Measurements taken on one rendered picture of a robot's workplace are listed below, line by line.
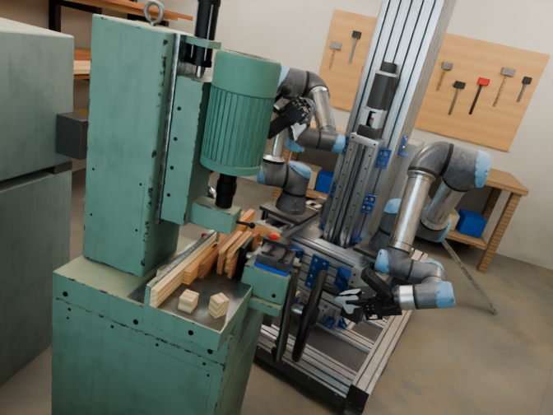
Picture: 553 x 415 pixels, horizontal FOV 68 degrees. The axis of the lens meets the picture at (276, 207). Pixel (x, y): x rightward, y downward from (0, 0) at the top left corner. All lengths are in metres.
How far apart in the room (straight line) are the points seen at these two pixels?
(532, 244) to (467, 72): 1.89
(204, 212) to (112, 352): 0.51
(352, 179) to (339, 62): 2.63
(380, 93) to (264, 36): 2.92
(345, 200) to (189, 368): 1.09
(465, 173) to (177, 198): 0.91
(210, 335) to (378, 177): 1.21
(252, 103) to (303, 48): 3.46
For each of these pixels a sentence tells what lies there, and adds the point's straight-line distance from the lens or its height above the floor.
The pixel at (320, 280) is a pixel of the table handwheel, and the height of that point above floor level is 0.95.
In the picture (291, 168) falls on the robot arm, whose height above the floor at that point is 1.03.
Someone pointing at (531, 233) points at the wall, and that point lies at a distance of 4.93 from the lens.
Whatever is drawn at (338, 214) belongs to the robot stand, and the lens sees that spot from 1.99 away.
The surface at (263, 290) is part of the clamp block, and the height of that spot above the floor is 0.90.
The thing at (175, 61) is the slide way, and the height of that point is 1.45.
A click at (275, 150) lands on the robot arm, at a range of 1.87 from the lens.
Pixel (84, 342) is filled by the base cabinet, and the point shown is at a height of 0.59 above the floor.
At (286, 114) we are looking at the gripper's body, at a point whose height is 1.35.
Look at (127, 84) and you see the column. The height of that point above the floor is 1.37.
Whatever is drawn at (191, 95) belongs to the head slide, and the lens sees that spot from 1.14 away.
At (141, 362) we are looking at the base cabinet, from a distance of 1.36.
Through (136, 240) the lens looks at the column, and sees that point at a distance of 1.30.
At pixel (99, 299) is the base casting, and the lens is 1.32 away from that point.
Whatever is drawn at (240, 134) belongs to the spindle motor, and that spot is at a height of 1.31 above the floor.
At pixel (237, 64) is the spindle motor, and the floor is 1.48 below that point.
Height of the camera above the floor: 1.56
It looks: 22 degrees down
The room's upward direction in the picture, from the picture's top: 13 degrees clockwise
